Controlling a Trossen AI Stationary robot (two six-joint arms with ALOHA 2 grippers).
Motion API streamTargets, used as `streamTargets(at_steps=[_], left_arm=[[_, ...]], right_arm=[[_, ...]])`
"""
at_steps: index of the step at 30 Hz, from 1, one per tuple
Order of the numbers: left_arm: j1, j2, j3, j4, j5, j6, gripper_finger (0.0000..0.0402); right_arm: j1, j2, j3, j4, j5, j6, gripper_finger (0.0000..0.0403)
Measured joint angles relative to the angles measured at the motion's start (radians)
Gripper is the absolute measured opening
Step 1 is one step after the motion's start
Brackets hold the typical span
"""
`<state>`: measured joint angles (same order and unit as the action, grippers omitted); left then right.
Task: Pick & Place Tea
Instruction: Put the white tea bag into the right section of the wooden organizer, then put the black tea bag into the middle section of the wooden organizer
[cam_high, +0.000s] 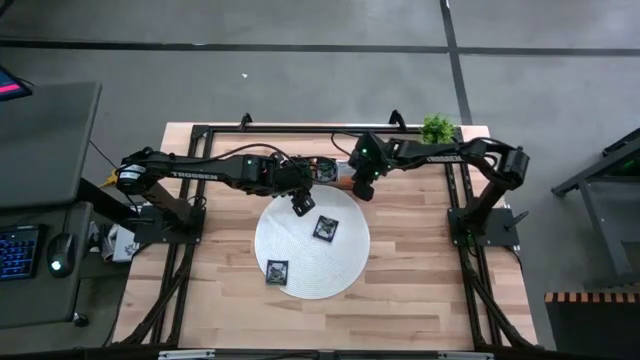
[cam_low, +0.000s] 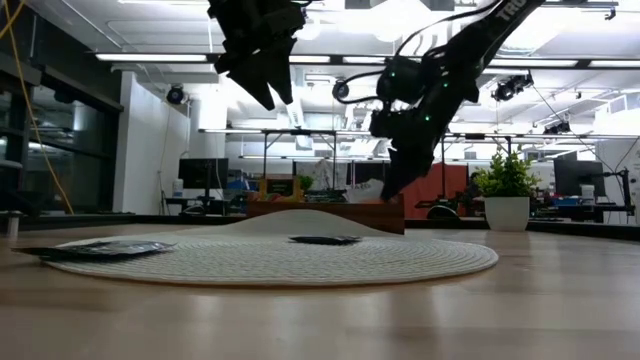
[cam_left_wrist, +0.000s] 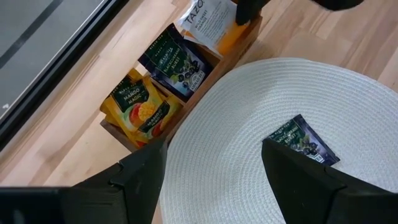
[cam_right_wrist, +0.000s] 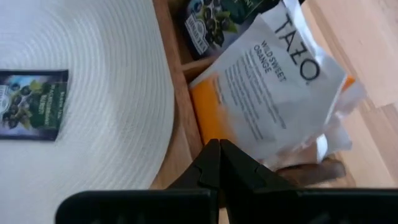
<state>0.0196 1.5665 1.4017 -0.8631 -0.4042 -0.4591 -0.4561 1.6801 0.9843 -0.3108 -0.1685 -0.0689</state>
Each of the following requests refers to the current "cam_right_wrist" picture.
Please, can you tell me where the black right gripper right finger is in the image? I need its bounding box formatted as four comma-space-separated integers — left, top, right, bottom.
220, 139, 398, 224

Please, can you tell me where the white round woven placemat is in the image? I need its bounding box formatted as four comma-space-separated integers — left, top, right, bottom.
0, 0, 175, 224

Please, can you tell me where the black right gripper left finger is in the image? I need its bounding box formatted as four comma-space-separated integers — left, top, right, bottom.
55, 138, 221, 224

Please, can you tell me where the black blackcurrant tea packet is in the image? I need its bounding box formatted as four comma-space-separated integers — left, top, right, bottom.
0, 68, 69, 141
182, 0, 280, 60

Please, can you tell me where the wooden compartment tray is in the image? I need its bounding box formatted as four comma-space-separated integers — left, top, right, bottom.
149, 0, 348, 190

